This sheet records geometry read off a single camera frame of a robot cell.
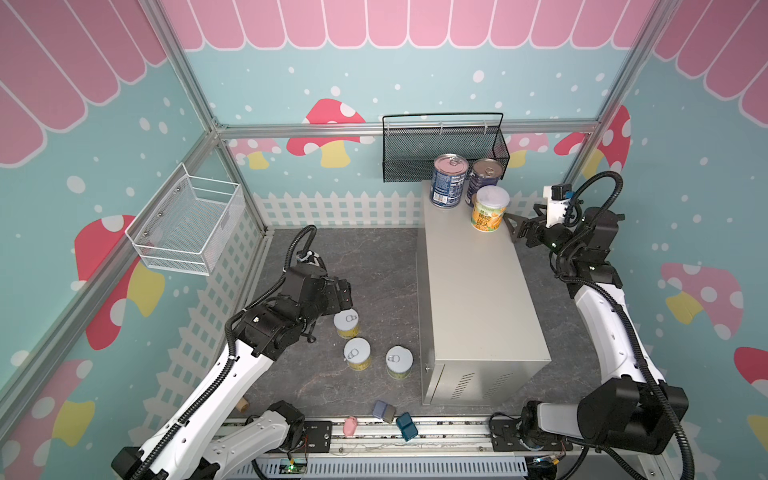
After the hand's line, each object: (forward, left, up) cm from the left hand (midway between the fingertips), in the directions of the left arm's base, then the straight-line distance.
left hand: (334, 295), depth 72 cm
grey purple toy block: (-21, -13, -23) cm, 34 cm away
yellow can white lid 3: (-9, -16, -19) cm, 27 cm away
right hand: (+18, -46, +12) cm, 51 cm away
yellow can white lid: (+3, 0, -20) cm, 20 cm away
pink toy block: (-24, -4, -23) cm, 34 cm away
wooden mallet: (-20, +25, -23) cm, 39 cm away
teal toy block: (-24, -18, -23) cm, 38 cm away
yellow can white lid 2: (-7, -5, -19) cm, 21 cm away
